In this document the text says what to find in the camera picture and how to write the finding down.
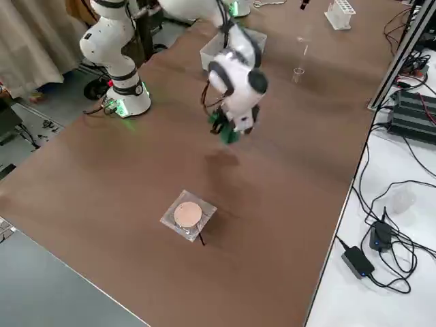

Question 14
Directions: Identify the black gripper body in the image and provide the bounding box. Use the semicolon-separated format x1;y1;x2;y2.
216;108;236;130

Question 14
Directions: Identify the clear glass test tube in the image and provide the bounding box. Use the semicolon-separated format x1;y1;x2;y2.
296;36;309;69

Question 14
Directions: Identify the translucent white plastic box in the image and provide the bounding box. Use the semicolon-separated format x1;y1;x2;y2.
199;29;267;80

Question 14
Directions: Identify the white test tube rack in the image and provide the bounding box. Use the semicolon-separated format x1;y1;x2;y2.
324;0;357;31

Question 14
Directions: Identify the black caster wheel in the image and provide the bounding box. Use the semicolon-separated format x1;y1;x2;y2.
84;80;100;102

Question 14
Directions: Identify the black power supply unit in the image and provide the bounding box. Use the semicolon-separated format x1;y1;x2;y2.
387;110;436;146
390;89;436;119

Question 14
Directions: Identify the black power adapter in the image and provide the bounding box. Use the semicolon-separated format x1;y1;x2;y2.
341;245;375;281
369;220;398;253

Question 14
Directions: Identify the beige curtain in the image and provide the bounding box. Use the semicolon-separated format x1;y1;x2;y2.
0;0;99;93

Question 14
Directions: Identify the grey side table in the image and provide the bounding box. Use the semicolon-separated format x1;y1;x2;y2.
0;231;151;327

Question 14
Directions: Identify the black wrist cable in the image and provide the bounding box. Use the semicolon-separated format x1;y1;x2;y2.
202;0;236;117

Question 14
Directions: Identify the wire gauze with round centre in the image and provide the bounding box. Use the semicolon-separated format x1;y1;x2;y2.
159;189;218;243

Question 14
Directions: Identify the black base cable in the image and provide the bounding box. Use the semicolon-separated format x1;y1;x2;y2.
83;98;116;117

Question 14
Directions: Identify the aluminium frame post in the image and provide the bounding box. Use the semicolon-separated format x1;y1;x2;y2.
367;0;436;110

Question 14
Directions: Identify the black adapter cable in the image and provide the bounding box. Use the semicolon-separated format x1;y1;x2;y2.
354;180;436;296

